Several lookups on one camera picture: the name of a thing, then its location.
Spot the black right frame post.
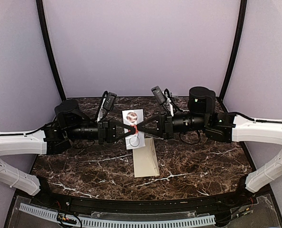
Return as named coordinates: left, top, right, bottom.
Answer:
left=219, top=0, right=247, bottom=101

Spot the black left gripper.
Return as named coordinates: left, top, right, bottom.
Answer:
left=66, top=118, right=136, bottom=145

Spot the black frame post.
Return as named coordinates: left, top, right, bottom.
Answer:
left=219, top=0, right=247, bottom=101
left=36, top=0, right=66, bottom=101

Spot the white sticker sheet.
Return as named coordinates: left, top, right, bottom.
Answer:
left=122, top=109, right=146, bottom=150

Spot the cream paper envelope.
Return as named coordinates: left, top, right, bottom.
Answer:
left=133, top=138, right=160, bottom=178

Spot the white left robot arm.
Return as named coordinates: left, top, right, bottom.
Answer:
left=0, top=99, right=136, bottom=207

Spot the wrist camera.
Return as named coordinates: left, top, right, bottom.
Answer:
left=151, top=86, right=174, bottom=116
left=96, top=91, right=117, bottom=122

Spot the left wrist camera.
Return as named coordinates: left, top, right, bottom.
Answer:
left=96, top=91, right=117, bottom=122

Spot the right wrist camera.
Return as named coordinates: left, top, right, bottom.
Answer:
left=151, top=86, right=174, bottom=116

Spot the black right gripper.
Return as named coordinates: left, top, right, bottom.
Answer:
left=136, top=111, right=208, bottom=140

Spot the white slotted cable duct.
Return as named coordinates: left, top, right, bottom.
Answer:
left=19, top=203, right=215, bottom=228

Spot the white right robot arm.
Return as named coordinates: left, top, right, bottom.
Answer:
left=136, top=86, right=282, bottom=206

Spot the black left frame post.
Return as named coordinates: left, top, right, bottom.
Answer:
left=36, top=0, right=66, bottom=101

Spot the black front rail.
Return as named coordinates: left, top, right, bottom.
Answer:
left=17, top=187, right=270, bottom=214

